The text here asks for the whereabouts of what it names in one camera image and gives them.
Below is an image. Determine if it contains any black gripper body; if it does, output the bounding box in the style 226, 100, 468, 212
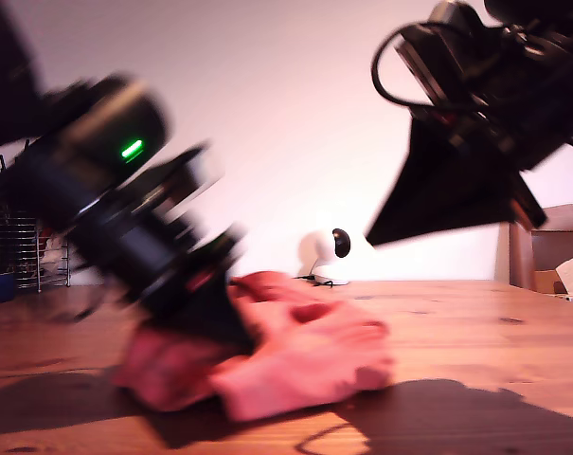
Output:
72, 189, 245, 314

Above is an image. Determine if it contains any red underwear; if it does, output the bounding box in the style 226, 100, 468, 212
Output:
113, 270, 395, 423

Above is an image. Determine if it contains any white plastic packet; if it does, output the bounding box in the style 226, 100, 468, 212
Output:
39, 231, 72, 276

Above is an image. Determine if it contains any wooden chair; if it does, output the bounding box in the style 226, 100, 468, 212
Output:
507, 203, 573, 294

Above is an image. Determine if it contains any brown cardboard box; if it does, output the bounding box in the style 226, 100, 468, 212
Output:
532, 269, 569, 295

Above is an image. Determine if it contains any metal wire utensil holder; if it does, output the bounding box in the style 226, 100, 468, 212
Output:
0, 208, 73, 294

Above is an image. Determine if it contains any white round security camera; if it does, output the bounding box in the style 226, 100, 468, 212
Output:
298, 227, 354, 287

